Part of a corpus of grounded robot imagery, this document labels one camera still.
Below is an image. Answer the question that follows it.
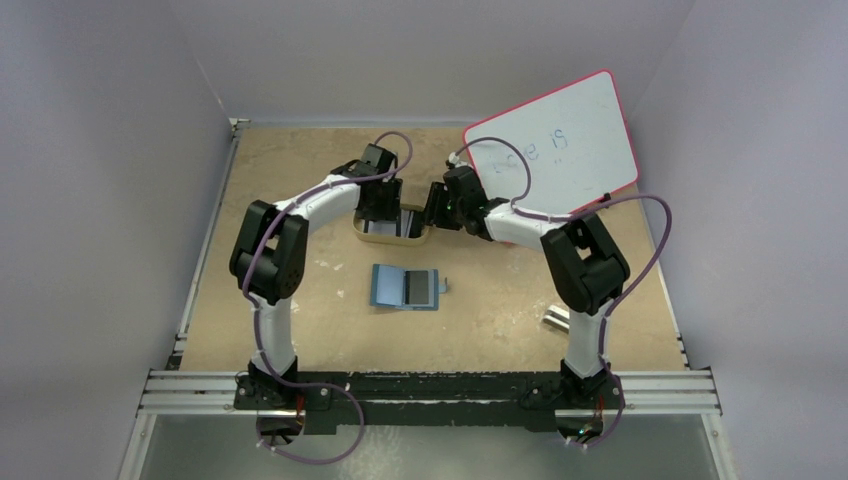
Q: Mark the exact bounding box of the credit cards stack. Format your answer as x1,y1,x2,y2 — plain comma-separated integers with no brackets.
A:
363,208,424,239

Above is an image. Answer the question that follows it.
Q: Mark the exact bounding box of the tan oval tray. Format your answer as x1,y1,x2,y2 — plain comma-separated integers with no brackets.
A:
352,204,430,247

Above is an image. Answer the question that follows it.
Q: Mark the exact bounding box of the blue card holder wallet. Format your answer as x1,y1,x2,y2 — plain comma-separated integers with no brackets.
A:
369,264,449,311

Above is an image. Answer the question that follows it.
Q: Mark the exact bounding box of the grey striped credit card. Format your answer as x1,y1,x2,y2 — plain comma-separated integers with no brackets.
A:
404,270,435,307

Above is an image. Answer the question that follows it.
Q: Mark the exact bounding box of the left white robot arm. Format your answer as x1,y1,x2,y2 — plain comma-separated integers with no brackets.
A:
229,143,404,409

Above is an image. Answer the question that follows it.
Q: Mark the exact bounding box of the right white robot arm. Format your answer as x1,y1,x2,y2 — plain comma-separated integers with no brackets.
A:
424,166,630,407

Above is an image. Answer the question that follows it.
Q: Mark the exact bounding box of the pink framed whiteboard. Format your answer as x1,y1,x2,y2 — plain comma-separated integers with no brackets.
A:
463,70,640,250

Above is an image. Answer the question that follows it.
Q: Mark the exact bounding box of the white black eraser block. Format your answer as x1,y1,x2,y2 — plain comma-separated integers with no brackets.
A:
542,305,570,333

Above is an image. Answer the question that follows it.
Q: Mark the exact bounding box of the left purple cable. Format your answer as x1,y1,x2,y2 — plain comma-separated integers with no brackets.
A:
241,131,415,466

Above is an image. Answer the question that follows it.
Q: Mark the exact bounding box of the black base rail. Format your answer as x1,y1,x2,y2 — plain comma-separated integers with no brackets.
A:
233,369,623,437

